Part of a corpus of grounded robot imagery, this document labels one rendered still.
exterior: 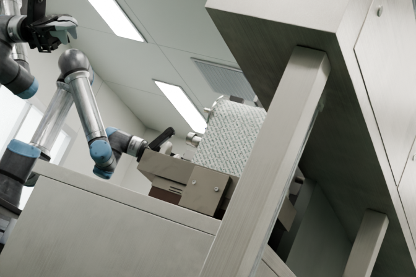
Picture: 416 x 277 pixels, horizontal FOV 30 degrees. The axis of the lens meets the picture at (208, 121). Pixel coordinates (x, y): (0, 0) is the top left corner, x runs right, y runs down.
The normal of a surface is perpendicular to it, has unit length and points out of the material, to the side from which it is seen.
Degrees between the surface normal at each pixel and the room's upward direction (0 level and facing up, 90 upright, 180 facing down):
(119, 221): 90
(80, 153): 90
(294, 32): 180
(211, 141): 90
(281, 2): 90
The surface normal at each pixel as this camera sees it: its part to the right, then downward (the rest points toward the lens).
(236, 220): -0.32, -0.42
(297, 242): 0.87, 0.24
